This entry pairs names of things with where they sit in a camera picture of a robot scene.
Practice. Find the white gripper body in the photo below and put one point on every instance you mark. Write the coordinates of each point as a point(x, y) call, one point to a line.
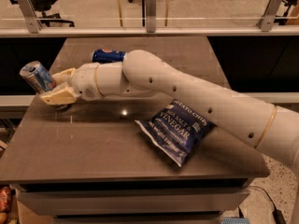
point(84, 80)

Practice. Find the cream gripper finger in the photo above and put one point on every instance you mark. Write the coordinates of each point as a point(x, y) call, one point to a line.
point(63, 94)
point(64, 76)

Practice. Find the Red Bull can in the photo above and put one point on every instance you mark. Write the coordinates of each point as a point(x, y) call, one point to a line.
point(38, 77)

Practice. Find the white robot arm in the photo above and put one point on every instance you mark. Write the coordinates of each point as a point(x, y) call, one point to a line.
point(270, 129)

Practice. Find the blue Pepsi can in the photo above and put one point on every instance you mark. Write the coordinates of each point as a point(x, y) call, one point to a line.
point(107, 56)

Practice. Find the glass railing panel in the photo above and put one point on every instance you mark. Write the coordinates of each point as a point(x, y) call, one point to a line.
point(169, 13)

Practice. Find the black office chair left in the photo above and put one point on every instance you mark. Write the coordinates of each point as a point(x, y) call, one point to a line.
point(40, 2)

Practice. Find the blue kettle chips bag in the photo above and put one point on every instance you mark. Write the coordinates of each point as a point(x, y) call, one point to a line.
point(175, 130)

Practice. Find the red snack bag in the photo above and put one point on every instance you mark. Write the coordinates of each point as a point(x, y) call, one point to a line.
point(5, 199)

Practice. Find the grey table drawer cabinet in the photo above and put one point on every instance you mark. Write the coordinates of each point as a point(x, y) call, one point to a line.
point(135, 206)

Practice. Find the left metal glass bracket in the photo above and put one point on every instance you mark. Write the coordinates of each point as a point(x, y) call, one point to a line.
point(28, 12)

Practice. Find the metal glass bracket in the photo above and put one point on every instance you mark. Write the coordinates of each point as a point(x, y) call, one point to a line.
point(28, 12)
point(266, 21)
point(150, 15)

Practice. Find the centre metal glass bracket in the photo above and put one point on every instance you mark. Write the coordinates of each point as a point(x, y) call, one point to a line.
point(150, 15)

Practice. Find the right metal glass bracket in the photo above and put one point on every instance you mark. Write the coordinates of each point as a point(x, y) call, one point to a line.
point(266, 21)

